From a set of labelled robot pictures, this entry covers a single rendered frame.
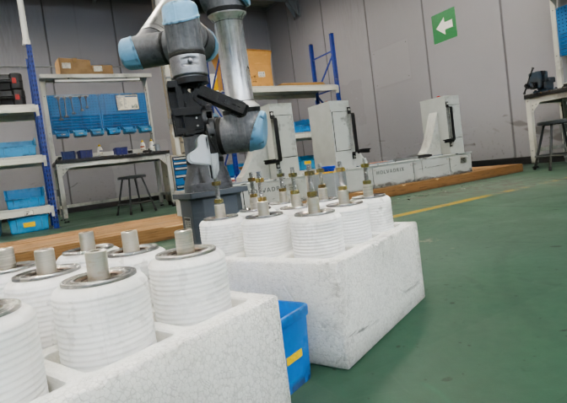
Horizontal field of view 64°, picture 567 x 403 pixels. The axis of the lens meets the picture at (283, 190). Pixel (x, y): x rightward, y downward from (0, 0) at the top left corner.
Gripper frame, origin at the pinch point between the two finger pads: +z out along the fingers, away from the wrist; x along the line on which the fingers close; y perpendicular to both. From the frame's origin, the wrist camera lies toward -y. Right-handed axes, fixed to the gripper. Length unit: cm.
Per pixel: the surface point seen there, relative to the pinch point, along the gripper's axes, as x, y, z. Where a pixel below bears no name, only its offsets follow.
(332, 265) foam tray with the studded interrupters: 29.5, -12.4, 17.2
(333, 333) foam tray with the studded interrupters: 28.6, -11.2, 28.7
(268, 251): 14.5, -5.5, 16.2
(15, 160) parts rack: -423, 145, -35
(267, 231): 14.5, -6.0, 12.3
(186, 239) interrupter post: 40.4, 10.2, 7.0
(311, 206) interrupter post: 19.8, -13.6, 8.4
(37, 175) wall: -792, 210, -27
